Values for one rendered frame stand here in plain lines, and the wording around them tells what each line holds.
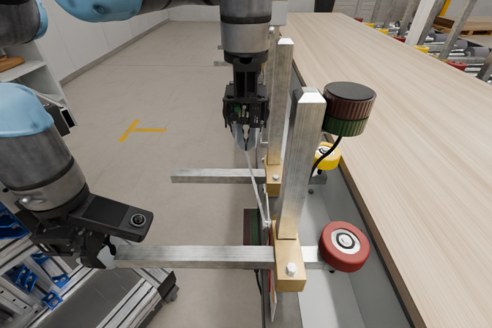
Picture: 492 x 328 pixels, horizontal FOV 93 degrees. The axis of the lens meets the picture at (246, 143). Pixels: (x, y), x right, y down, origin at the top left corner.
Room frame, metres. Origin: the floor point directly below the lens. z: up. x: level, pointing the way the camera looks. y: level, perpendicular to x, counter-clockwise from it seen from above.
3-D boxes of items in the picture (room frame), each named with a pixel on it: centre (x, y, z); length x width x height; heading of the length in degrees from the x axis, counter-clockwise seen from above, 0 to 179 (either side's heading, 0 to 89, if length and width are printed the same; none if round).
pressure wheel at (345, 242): (0.22, -0.17, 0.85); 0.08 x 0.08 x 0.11
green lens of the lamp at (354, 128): (0.26, -0.13, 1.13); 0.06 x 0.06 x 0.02
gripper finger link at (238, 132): (0.38, 0.02, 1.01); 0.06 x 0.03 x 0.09; 179
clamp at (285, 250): (0.24, -0.08, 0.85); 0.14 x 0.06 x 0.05; 0
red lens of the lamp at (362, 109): (0.26, -0.13, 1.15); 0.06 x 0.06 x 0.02
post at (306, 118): (0.26, -0.08, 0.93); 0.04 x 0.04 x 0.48; 0
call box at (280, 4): (0.77, -0.08, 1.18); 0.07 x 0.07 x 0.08; 0
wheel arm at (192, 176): (0.47, -0.01, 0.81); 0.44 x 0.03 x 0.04; 90
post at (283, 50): (0.51, -0.08, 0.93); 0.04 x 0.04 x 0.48; 0
